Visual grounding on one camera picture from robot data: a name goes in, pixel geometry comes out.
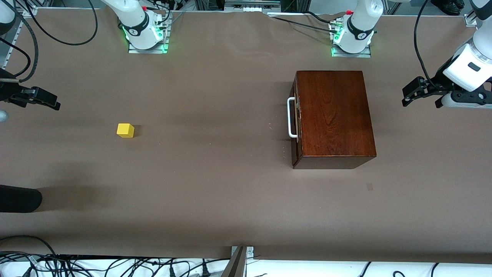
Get brown paper table cover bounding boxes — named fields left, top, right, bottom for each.
left=0, top=8, right=492, bottom=264

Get black rounded object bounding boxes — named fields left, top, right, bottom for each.
left=0, top=185, right=43, bottom=213

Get black cable with plug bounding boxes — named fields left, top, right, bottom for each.
left=154, top=259, right=176, bottom=277
left=190, top=259, right=211, bottom=277

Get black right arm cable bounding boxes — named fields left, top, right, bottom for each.
left=0, top=0, right=98, bottom=83

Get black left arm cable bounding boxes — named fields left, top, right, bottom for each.
left=414, top=0, right=435, bottom=83

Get short black table cable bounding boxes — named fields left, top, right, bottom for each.
left=306, top=11, right=339, bottom=24

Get long black table cable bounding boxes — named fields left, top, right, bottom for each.
left=274, top=16, right=335, bottom=33

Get dark brown wooden cabinet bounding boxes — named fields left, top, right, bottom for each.
left=291, top=70, right=377, bottom=170

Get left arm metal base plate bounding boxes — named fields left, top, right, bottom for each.
left=331, top=21, right=372, bottom=58

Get black shoes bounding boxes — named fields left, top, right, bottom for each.
left=430, top=0, right=466, bottom=11

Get grey metal post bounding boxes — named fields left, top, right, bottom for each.
left=221, top=246, right=248, bottom=277

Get aluminium frame rail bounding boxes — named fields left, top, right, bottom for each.
left=0, top=15, right=24, bottom=77

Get black arched cable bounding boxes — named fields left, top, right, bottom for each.
left=0, top=235, right=59, bottom=257

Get yellow cube block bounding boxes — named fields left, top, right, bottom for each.
left=116, top=123, right=135, bottom=139

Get wooden drawer with white handle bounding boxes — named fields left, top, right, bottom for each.
left=287, top=75, right=303, bottom=154

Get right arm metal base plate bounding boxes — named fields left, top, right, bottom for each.
left=128, top=13, right=170, bottom=54

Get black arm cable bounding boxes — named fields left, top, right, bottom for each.
left=0, top=0, right=98, bottom=83
left=414, top=0, right=435, bottom=83

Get aluminium bracket plate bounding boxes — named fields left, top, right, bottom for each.
left=231, top=246, right=254, bottom=266

